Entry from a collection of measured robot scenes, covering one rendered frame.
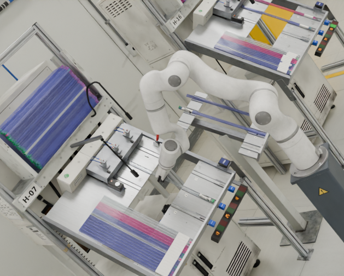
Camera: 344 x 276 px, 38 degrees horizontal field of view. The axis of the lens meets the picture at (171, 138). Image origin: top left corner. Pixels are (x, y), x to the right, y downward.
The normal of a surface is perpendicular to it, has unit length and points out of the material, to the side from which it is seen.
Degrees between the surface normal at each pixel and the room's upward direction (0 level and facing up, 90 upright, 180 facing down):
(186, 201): 44
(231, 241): 90
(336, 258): 0
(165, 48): 90
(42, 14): 90
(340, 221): 90
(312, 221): 0
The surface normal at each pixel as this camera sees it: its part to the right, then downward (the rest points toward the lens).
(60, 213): -0.02, -0.61
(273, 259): -0.62, -0.70
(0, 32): 0.61, -0.15
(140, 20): -0.49, 0.70
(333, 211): -0.24, 0.59
